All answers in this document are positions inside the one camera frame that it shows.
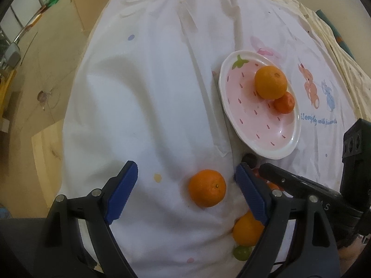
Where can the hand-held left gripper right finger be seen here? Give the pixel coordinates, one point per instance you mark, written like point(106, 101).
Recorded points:
point(251, 192)

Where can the teal cloth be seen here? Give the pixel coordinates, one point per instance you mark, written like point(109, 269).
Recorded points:
point(336, 30)

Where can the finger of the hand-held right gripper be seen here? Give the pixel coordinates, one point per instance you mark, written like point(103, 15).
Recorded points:
point(289, 181)

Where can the red cherry tomato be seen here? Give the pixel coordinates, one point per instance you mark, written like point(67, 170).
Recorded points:
point(257, 174)

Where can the small tangerine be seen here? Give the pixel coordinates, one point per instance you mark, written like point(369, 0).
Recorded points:
point(272, 185)
point(284, 102)

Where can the cardboard box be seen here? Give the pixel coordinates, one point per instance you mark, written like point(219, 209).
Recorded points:
point(87, 8)

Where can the white printed cloth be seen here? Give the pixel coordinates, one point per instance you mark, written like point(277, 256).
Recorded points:
point(150, 92)

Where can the deep orange mandarin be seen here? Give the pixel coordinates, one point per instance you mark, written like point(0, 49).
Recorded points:
point(207, 188)

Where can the green grape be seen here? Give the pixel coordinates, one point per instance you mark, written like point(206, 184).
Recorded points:
point(242, 252)

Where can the yellowish orange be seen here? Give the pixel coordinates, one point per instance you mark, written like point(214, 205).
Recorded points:
point(246, 231)

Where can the pink strawberry pattern plate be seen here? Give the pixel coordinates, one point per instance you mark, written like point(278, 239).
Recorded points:
point(258, 104)

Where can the large orange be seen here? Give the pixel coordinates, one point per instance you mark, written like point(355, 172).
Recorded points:
point(271, 82)

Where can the dark purple grape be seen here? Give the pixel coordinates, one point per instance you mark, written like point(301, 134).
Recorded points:
point(249, 159)

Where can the cream blanket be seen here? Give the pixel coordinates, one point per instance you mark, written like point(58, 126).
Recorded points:
point(327, 29)

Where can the green plastic brush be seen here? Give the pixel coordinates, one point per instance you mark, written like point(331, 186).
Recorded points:
point(53, 0)

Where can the grey device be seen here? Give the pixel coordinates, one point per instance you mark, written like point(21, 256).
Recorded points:
point(12, 55)

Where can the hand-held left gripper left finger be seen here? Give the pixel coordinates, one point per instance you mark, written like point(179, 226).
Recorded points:
point(121, 192)

